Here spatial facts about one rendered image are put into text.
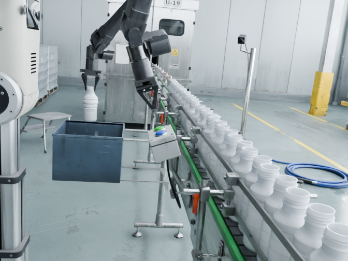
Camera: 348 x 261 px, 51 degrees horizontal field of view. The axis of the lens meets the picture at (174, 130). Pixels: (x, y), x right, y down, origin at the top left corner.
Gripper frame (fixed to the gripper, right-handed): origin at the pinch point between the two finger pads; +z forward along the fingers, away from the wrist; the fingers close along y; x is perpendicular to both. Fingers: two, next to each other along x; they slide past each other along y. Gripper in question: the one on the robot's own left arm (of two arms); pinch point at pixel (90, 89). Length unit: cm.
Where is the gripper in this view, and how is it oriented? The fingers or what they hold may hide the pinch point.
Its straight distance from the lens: 177.8
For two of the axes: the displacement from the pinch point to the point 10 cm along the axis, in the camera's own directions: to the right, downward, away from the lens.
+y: -9.9, -0.8, -1.3
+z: -1.0, 9.8, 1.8
